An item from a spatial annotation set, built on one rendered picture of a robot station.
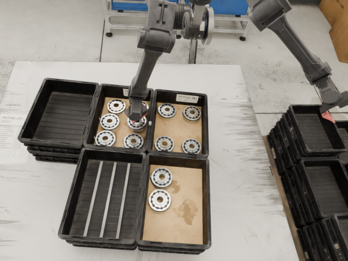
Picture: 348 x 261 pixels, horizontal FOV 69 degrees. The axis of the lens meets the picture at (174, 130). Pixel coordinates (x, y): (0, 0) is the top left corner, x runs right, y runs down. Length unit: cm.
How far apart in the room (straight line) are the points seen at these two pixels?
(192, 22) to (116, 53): 172
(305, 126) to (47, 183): 180
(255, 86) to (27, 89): 219
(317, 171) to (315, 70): 116
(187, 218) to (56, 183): 70
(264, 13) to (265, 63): 242
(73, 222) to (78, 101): 66
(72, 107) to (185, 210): 83
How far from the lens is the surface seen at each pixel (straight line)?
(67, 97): 158
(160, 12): 80
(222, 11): 322
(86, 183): 128
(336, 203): 212
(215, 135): 157
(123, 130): 138
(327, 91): 111
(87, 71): 187
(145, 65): 91
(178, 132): 138
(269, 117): 275
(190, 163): 125
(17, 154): 161
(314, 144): 211
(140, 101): 115
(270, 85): 305
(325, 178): 216
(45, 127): 149
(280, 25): 93
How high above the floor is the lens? 200
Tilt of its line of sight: 57 degrees down
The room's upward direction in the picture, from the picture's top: 10 degrees clockwise
